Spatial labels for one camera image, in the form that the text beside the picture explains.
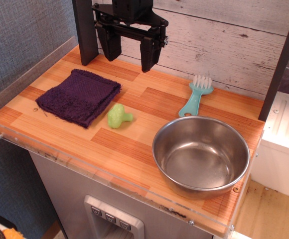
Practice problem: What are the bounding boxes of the grey toy dispenser panel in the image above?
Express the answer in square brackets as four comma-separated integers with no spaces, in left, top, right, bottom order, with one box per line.
[84,195,145,239]

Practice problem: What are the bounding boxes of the green toy broccoli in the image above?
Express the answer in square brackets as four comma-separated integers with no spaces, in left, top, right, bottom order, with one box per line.
[107,104,133,128]

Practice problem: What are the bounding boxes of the dark left upright post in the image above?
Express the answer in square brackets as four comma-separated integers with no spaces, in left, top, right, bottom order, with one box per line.
[72,0,99,66]

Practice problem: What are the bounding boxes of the dark upright post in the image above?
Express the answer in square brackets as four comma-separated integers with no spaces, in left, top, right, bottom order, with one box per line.
[72,0,99,66]
[258,32,289,121]

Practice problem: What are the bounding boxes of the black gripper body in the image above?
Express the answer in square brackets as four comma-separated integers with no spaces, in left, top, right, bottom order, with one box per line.
[92,0,168,47]

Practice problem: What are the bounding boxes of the white toy sink unit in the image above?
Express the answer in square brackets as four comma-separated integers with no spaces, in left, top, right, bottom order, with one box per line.
[250,37,289,200]

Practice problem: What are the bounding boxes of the light blue dish brush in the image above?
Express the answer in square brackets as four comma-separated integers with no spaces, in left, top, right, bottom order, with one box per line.
[178,75,214,117]

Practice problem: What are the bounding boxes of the purple folded cloth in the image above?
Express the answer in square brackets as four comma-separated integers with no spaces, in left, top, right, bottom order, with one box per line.
[36,69,121,128]

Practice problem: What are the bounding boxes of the dark right upright post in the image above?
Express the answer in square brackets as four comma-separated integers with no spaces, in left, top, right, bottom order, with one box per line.
[258,32,289,121]

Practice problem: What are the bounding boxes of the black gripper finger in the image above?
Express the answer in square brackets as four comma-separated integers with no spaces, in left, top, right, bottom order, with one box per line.
[96,22,122,61]
[140,37,161,73]

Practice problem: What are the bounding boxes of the stainless steel bowl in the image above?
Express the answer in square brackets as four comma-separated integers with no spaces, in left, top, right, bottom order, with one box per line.
[152,116,251,199]

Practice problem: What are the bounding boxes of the orange object bottom left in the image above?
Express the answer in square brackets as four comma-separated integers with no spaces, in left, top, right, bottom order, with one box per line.
[2,228,24,239]

